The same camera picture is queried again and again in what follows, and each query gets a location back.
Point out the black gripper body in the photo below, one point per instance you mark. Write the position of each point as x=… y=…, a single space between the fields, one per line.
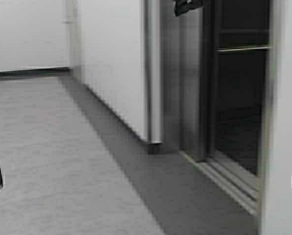
x=183 y=6

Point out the steel elevator door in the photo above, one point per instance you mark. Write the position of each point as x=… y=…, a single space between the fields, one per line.
x=181 y=69

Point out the rear elevator handrail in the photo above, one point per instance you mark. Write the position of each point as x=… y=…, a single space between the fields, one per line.
x=249 y=48

